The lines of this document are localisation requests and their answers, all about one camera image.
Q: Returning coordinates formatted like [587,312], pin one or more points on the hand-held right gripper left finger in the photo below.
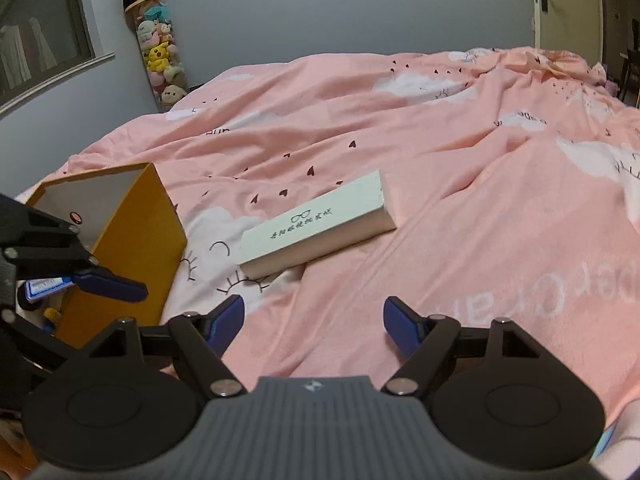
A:
[225,322]

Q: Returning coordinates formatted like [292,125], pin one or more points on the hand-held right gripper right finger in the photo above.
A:
[402,325]

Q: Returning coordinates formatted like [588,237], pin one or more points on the yellow cardboard box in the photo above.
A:
[135,230]

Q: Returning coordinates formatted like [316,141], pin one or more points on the cream door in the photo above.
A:
[570,5]

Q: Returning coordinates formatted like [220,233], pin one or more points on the window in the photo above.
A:
[35,35]

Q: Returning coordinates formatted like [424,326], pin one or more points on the clear tube of plush toys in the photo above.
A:
[157,55]

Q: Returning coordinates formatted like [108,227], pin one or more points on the dark chair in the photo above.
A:
[631,75]

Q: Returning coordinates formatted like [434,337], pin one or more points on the pink cloud print blanket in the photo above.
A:
[450,160]

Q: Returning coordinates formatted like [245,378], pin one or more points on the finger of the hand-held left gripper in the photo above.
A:
[30,340]
[115,285]

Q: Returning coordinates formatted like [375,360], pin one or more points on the white glasses box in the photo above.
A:
[310,225]

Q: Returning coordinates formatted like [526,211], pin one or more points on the blue and white tag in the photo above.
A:
[45,287]

